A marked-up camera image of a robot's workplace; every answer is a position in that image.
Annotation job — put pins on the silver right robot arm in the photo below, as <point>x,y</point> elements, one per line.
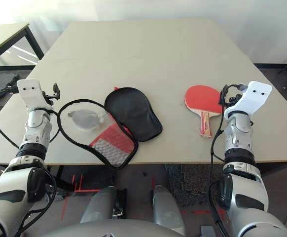
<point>247,177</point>

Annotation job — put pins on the black-framed side table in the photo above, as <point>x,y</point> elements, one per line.
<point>3,37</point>

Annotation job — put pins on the silver right robot leg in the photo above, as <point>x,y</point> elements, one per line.
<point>167,209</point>

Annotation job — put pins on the silver robot leg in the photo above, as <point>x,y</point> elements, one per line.
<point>99,205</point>
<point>167,209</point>

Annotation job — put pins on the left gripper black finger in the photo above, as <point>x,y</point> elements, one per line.
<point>56,91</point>

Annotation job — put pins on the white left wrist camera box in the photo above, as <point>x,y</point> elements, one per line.
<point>31,91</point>

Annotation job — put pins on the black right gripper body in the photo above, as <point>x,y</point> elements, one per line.
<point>234,100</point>

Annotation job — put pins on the red ping-pong paddle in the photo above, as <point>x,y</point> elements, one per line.
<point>200,98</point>

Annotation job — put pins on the small grey box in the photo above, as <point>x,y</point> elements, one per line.
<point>207,231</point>

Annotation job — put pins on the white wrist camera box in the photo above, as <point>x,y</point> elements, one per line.
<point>31,91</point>
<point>252,98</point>

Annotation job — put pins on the red black paddle case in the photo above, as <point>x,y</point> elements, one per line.
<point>133,116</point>

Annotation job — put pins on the silver left robot leg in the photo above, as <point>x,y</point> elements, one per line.
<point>99,205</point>

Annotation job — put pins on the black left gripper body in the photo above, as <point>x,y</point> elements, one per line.
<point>47,97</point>

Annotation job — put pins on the red tape strip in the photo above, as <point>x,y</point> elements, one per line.
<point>64,208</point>

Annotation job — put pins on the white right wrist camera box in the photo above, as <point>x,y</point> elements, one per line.
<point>252,98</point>

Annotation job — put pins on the grey robot torso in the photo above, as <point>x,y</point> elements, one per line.
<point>109,228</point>

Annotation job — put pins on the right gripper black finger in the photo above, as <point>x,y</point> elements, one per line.
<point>223,96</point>

